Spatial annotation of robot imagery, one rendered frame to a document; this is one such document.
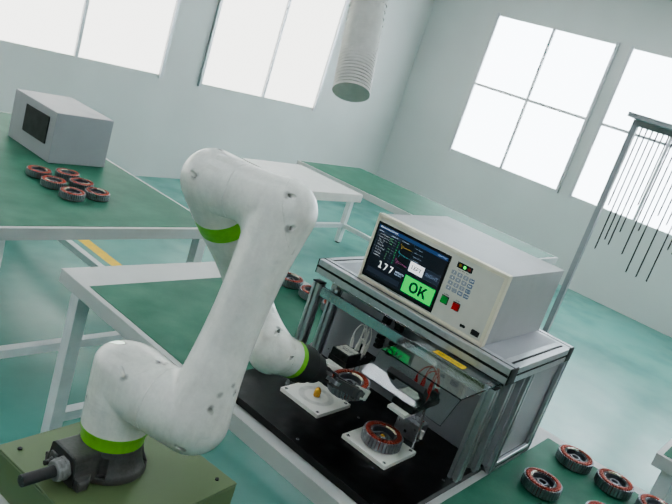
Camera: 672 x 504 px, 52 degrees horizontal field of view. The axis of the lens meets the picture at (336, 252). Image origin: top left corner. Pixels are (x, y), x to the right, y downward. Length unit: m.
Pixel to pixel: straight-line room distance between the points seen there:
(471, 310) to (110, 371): 0.96
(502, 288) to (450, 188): 7.29
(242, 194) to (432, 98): 8.19
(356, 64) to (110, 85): 3.94
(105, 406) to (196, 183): 0.44
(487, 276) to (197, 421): 0.90
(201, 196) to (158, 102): 5.62
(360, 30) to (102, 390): 2.06
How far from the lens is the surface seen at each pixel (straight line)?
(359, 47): 2.97
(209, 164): 1.28
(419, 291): 1.92
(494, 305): 1.82
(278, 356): 1.54
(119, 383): 1.30
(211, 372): 1.22
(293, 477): 1.78
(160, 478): 1.46
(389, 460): 1.86
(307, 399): 1.99
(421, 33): 9.58
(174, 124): 7.06
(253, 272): 1.20
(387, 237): 1.97
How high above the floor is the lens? 1.71
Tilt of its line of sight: 16 degrees down
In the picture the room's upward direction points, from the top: 18 degrees clockwise
